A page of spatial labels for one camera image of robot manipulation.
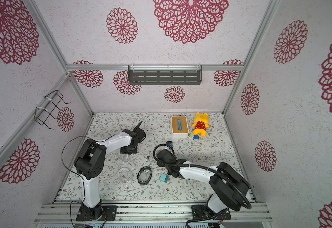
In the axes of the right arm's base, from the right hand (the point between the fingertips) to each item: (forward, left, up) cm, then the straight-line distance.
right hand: (160, 156), depth 88 cm
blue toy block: (+21, -26, -8) cm, 34 cm away
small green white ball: (+21, -21, -7) cm, 31 cm away
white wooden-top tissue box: (+27, -13, -4) cm, 31 cm away
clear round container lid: (-10, +21, -7) cm, 25 cm away
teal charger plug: (-12, -3, -5) cm, 13 cm away
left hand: (+5, +22, -4) cm, 23 cm away
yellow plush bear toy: (+30, -29, 0) cm, 42 cm away
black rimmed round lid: (-9, +10, -7) cm, 15 cm away
